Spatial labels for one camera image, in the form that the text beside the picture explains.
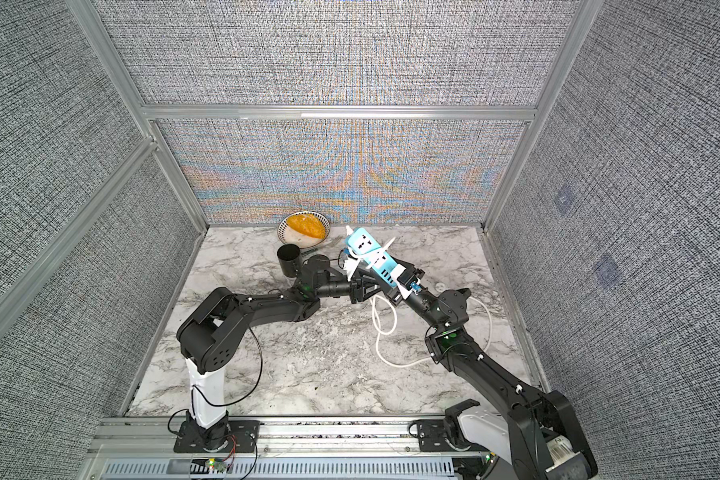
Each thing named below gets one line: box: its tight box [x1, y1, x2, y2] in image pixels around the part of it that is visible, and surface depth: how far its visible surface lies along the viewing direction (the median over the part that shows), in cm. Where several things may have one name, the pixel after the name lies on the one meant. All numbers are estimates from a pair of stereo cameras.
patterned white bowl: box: [277, 211, 331, 249], surface depth 116 cm
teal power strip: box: [346, 227, 399, 289], surface depth 65 cm
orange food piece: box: [287, 213, 325, 239], surface depth 115 cm
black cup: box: [277, 244, 302, 278], surface depth 103 cm
